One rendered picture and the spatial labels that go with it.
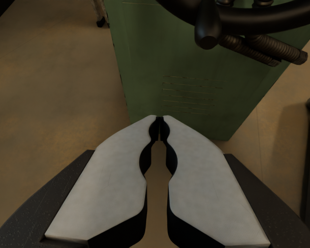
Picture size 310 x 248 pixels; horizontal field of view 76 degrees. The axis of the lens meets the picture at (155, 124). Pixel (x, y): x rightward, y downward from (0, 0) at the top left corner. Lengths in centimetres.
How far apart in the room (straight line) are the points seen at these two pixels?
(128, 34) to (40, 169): 69
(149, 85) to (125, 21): 21
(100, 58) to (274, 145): 100
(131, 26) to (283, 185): 82
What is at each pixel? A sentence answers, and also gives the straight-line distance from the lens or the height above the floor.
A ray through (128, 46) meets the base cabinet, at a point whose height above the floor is 48.
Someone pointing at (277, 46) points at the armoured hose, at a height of 60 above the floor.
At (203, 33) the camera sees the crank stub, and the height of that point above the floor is 71.
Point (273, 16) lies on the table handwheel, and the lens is 27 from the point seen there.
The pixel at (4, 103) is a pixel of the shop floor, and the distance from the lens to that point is 125.
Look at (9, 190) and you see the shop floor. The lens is 102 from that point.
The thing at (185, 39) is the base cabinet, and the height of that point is 52.
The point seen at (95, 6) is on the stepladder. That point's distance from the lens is 141.
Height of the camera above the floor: 82
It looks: 61 degrees down
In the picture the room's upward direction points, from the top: straight up
